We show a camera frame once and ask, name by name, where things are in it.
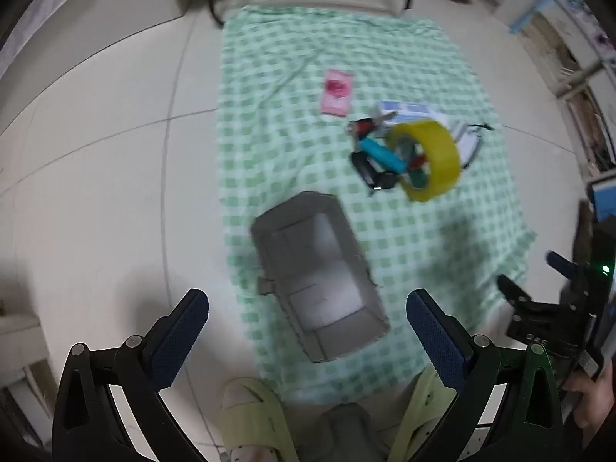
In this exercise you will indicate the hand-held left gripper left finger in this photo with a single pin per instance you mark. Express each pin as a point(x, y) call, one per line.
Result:
point(178, 337)

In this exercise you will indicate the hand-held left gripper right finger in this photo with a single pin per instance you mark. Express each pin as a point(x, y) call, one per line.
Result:
point(435, 341)

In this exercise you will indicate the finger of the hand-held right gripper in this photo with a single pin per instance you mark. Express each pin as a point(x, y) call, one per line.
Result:
point(512, 291)
point(560, 263)

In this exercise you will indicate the grey storage box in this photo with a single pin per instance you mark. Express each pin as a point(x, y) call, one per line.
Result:
point(332, 298)

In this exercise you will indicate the yellow tape roll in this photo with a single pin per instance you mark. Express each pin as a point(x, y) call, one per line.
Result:
point(440, 149)

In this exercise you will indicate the black car key red emblem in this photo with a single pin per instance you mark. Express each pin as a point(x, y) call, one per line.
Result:
point(361, 129)

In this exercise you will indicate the person's right hand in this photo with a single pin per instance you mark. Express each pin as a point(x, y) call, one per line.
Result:
point(596, 402)

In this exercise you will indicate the light green slipper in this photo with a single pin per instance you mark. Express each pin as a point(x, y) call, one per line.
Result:
point(245, 423)
point(414, 442)

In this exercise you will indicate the green plastic piece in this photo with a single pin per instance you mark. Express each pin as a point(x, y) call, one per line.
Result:
point(419, 179)

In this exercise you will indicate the red plastic piece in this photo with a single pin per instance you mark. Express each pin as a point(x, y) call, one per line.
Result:
point(418, 160)

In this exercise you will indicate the black key fob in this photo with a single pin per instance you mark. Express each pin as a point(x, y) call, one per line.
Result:
point(370, 173)

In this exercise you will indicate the cluttered shelf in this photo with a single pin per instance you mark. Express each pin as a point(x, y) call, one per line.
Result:
point(577, 82)

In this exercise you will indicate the cyan lighter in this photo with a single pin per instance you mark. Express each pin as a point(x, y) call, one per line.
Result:
point(382, 154)

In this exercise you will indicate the blue white bottle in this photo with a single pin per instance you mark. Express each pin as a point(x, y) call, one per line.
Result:
point(409, 110)

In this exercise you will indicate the green checked cloth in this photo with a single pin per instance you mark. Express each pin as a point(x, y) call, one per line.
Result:
point(288, 154)

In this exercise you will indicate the light blue board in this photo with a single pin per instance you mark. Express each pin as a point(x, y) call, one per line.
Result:
point(544, 9)

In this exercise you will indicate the pink packet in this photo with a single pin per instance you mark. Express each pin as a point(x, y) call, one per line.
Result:
point(337, 92)

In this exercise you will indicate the white sheet with pink print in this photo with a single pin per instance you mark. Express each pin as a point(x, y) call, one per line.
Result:
point(43, 5)

